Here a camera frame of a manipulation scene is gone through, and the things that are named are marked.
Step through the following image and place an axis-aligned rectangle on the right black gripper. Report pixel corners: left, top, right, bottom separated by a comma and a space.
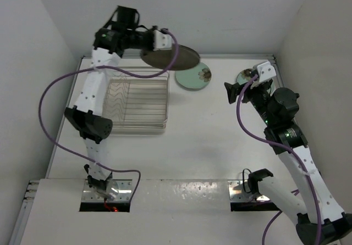
225, 79, 274, 126

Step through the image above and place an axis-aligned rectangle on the brown plate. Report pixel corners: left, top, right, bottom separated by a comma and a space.
140, 44, 200, 71

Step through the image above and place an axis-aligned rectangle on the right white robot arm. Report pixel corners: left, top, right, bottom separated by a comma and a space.
224, 81, 351, 244

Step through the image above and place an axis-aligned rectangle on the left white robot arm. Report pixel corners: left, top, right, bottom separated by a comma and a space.
64, 6, 154, 196

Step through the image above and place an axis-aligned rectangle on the green floral plate right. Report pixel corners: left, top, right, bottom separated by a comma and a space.
236, 69, 275, 93

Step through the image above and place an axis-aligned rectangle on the green floral plate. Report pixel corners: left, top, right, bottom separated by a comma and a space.
175, 63, 212, 91
236, 69, 275, 93

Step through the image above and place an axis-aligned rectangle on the green floral plate left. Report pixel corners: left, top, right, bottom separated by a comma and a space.
175, 63, 212, 91

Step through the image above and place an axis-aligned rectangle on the white front cover board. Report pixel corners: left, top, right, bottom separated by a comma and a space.
20, 177, 342, 245

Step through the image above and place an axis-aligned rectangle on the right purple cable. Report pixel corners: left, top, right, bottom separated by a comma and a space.
236, 74, 322, 245

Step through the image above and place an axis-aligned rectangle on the purple cable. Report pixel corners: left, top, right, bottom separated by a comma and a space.
38, 28, 181, 202
236, 74, 322, 245

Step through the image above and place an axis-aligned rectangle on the aluminium frame rail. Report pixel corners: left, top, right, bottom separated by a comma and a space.
268, 54, 303, 147

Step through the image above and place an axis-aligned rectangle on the wire dish rack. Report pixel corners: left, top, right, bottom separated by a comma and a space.
101, 66, 170, 127

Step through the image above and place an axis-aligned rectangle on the right black thin cable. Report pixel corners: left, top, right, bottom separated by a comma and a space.
240, 167, 255, 193

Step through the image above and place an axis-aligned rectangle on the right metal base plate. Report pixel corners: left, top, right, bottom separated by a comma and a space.
228, 180, 259, 203

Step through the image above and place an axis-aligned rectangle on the metal base plate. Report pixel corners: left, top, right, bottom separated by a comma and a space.
81, 179, 133, 203
228, 180, 259, 203

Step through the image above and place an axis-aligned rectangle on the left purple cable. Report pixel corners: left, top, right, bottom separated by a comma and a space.
38, 28, 181, 202

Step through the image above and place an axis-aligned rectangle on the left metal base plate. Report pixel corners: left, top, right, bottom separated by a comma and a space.
81, 179, 133, 203

